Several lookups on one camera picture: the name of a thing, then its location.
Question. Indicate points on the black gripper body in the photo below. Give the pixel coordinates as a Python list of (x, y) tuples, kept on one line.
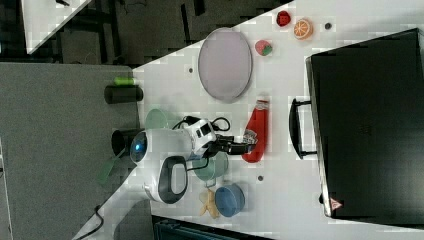
[(221, 144)]

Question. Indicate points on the orange slice toy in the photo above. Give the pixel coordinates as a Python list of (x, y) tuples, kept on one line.
[(303, 29)]

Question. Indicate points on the green slotted spatula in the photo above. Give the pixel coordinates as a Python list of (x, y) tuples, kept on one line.
[(107, 167)]

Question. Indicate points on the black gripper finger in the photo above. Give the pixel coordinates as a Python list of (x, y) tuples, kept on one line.
[(241, 139), (241, 148)]

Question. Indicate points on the peeled toy banana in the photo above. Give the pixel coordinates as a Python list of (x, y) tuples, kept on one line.
[(207, 199)]

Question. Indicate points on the red plush ketchup bottle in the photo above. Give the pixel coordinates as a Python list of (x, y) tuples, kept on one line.
[(256, 131)]

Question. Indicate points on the blue measuring cup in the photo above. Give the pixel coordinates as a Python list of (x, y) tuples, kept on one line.
[(229, 200)]

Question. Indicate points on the grey oval plate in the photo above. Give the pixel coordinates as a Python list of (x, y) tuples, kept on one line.
[(225, 64)]

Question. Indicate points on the green bottle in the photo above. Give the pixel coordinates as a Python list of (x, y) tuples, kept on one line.
[(124, 81)]

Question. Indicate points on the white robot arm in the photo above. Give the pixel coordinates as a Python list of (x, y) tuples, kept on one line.
[(156, 153)]

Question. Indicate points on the green measuring cup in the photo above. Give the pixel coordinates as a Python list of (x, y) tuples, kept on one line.
[(208, 170)]

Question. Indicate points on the red toy fruit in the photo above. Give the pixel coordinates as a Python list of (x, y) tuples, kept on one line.
[(283, 18)]

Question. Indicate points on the plush strawberry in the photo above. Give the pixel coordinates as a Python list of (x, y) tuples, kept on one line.
[(263, 47)]

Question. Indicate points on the black pot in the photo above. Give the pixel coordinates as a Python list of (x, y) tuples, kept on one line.
[(121, 141)]

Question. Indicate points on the green plastic colander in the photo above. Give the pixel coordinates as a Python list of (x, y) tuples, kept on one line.
[(159, 118)]

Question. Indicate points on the black cylinder container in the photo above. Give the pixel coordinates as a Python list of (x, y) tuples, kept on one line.
[(115, 94)]

